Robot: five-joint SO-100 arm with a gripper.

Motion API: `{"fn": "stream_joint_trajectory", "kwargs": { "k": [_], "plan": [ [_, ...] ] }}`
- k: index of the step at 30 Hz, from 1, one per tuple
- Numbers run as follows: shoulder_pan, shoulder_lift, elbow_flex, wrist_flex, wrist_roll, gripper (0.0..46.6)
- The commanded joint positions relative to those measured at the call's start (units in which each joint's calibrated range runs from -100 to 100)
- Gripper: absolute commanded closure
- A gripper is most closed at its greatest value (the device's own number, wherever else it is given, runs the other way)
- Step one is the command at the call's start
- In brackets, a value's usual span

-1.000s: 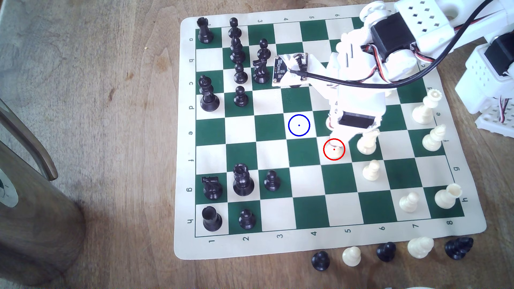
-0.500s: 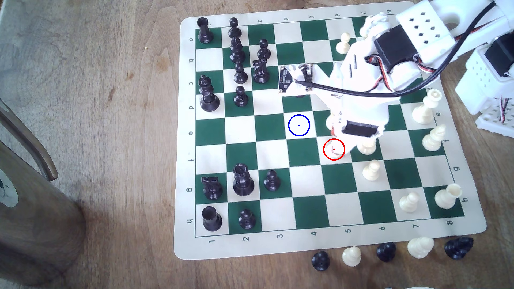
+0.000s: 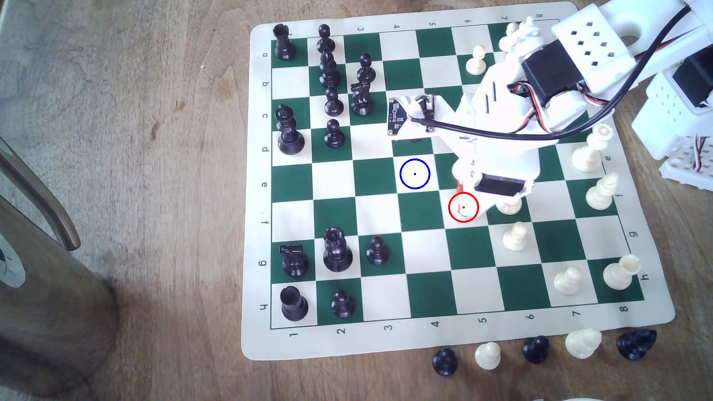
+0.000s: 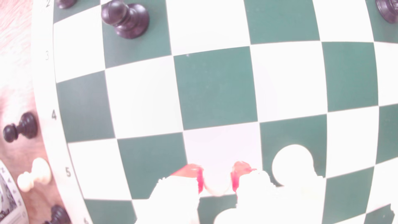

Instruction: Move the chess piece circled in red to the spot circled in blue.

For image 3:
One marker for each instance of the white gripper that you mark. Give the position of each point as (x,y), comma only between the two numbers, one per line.
(500,185)

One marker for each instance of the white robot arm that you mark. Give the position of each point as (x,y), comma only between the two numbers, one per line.
(596,39)

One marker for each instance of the green white chess mat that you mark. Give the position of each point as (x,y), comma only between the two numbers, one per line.
(384,298)

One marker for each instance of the white knight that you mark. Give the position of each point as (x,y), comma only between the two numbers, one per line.
(509,209)

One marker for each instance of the black pawn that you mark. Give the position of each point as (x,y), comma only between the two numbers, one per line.
(377,251)
(333,103)
(444,363)
(334,135)
(365,68)
(536,350)
(326,39)
(342,305)

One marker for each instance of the white queen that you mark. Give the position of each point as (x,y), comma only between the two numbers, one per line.
(589,156)

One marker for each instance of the black knight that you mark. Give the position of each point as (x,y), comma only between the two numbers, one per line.
(362,99)
(635,345)
(294,262)

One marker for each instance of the white bishop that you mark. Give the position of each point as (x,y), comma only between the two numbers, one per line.
(601,193)
(583,343)

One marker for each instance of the white king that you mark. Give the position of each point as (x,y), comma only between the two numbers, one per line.
(528,28)

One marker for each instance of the black bishop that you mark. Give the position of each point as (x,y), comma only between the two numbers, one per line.
(329,71)

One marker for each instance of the black queen left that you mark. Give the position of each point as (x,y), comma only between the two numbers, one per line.
(289,133)

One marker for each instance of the white rook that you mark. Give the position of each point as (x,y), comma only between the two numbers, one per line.
(619,274)

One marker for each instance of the black rook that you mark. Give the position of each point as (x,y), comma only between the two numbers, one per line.
(284,43)
(293,305)

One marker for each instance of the small camera circuit board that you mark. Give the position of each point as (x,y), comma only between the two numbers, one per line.
(398,117)

